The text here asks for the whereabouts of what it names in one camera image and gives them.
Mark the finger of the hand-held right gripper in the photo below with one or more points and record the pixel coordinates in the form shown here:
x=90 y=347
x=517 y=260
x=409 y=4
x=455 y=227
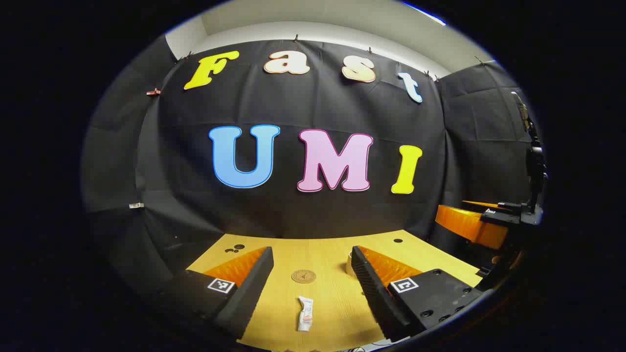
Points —
x=479 y=204
x=464 y=225

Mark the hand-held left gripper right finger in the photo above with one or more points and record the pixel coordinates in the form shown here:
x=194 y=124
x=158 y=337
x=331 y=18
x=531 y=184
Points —
x=376 y=298

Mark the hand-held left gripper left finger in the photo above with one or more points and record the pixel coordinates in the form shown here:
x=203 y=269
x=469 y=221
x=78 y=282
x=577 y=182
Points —
x=244 y=298

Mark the white toothpaste tube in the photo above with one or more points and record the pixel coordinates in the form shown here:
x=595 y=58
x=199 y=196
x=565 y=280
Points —
x=305 y=314

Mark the round wooden coaster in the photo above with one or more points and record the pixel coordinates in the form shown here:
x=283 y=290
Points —
x=303 y=276

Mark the wooden desktop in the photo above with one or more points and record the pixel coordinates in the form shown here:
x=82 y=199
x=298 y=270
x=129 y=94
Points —
x=323 y=254

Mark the small white clip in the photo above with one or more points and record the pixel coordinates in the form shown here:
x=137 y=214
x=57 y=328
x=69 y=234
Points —
x=136 y=205

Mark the black backdrop cloth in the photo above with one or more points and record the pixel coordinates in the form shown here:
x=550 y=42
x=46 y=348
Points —
x=293 y=107

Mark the small red clip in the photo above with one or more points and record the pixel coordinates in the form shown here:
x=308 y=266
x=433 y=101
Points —
x=153 y=91

